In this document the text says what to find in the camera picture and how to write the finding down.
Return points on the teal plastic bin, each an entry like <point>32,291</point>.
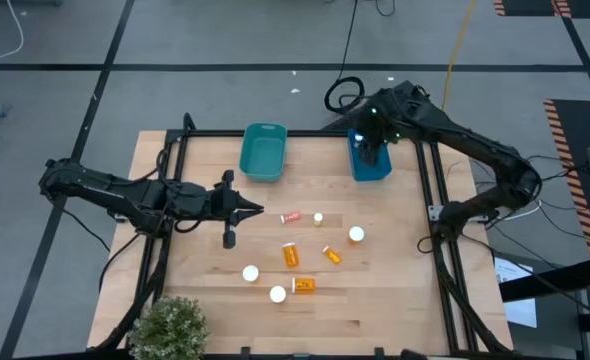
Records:
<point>262,155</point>

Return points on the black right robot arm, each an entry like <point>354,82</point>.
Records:
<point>475,145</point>

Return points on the small pill bottle white cap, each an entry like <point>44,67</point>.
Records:
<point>359,136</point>

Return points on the small pink pill bottle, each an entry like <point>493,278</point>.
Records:
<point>291,217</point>

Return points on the orange pill bottle white cap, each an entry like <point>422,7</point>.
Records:
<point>290,256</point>
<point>305,285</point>
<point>356,234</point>
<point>277,294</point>

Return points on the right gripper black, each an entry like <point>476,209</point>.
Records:
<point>372,145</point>

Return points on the orange pill bottle white label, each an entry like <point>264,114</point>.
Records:
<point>250,273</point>

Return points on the slim orange pill bottle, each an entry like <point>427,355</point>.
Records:
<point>332,256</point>

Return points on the silver metal bracket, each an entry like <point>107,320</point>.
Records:
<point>434,212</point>

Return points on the blue plastic bin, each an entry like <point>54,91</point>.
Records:
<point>360,170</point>

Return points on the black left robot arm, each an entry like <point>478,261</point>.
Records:
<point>100,187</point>

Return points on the black aluminium table frame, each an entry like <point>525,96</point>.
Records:
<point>315,133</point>

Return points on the white paper sheet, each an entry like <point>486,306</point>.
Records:
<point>520,312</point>

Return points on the black mat orange striped edge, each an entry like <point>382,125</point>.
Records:
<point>530,7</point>
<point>585,125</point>

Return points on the potted artificial plant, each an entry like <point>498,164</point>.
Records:
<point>167,330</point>

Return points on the black metal beam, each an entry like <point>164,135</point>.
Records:
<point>540,282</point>

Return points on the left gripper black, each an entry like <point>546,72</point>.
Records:
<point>222,205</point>

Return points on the black perforated computer case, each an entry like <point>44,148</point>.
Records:
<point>342,122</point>

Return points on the small orange pill bottle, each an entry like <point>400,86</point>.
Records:
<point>318,217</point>

